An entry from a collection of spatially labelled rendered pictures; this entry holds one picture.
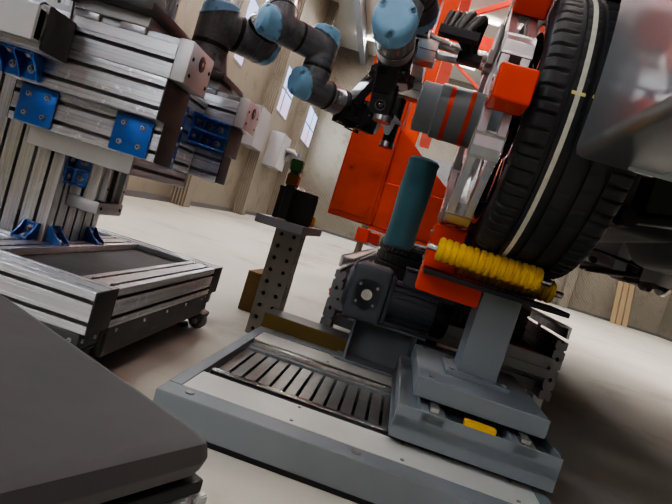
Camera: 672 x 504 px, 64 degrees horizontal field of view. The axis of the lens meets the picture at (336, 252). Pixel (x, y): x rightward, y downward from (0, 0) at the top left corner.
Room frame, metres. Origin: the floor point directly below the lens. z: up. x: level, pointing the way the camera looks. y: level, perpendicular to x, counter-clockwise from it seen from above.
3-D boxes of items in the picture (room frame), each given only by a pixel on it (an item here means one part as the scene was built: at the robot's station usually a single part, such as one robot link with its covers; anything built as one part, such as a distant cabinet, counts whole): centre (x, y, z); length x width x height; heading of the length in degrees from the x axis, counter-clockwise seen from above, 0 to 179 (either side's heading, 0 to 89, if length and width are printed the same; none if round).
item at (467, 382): (1.38, -0.43, 0.32); 0.40 x 0.30 x 0.28; 174
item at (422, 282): (1.39, -0.30, 0.48); 0.16 x 0.12 x 0.17; 84
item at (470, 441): (1.38, -0.43, 0.13); 0.50 x 0.36 x 0.10; 174
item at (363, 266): (1.71, -0.27, 0.26); 0.42 x 0.18 x 0.35; 84
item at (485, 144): (1.40, -0.26, 0.85); 0.54 x 0.07 x 0.54; 174
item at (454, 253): (1.27, -0.35, 0.51); 0.29 x 0.06 x 0.06; 84
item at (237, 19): (1.73, 0.57, 0.98); 0.13 x 0.12 x 0.14; 125
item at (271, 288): (2.06, 0.19, 0.21); 0.10 x 0.10 x 0.42; 84
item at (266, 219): (2.03, 0.19, 0.44); 0.43 x 0.17 x 0.03; 174
